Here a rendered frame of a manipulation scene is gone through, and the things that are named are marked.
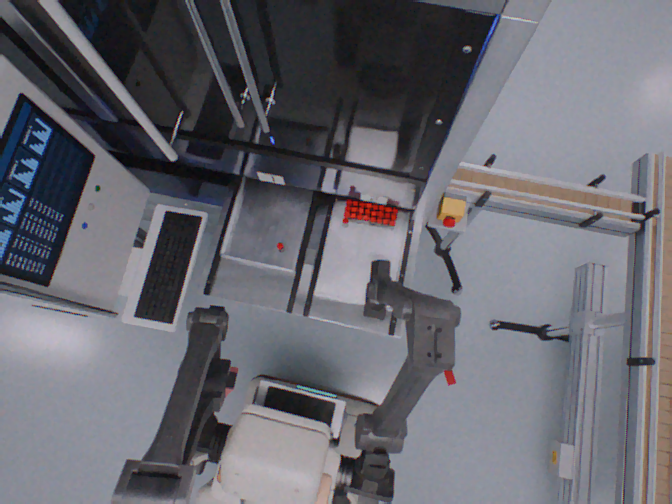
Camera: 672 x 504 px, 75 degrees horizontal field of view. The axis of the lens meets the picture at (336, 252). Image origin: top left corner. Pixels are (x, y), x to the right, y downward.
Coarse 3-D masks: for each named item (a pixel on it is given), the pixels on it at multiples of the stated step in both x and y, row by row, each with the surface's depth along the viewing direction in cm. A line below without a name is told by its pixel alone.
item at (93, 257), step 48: (0, 96) 95; (48, 96) 109; (0, 144) 97; (48, 144) 110; (96, 144) 130; (0, 192) 99; (48, 192) 113; (96, 192) 134; (144, 192) 161; (0, 240) 101; (48, 240) 116; (96, 240) 138; (48, 288) 120; (96, 288) 142
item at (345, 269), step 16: (336, 208) 155; (336, 224) 153; (352, 224) 153; (368, 224) 153; (400, 224) 153; (336, 240) 152; (352, 240) 152; (368, 240) 151; (384, 240) 151; (400, 240) 151; (336, 256) 150; (352, 256) 150; (368, 256) 150; (384, 256) 150; (400, 256) 149; (320, 272) 146; (336, 272) 149; (352, 272) 149; (368, 272) 149; (320, 288) 147; (336, 288) 147; (352, 288) 147
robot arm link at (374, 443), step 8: (368, 440) 98; (376, 440) 99; (384, 440) 99; (368, 448) 99; (376, 448) 99; (384, 448) 99; (368, 456) 99; (376, 456) 99; (384, 456) 99; (368, 464) 100; (376, 464) 100; (384, 464) 100
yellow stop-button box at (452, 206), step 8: (448, 192) 140; (440, 200) 145; (448, 200) 139; (456, 200) 139; (464, 200) 139; (440, 208) 141; (448, 208) 138; (456, 208) 138; (464, 208) 138; (440, 216) 141; (448, 216) 140; (456, 216) 139
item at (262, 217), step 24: (240, 192) 155; (264, 192) 157; (288, 192) 157; (312, 192) 156; (240, 216) 155; (264, 216) 154; (288, 216) 154; (240, 240) 152; (264, 240) 152; (288, 240) 152; (264, 264) 148; (288, 264) 150
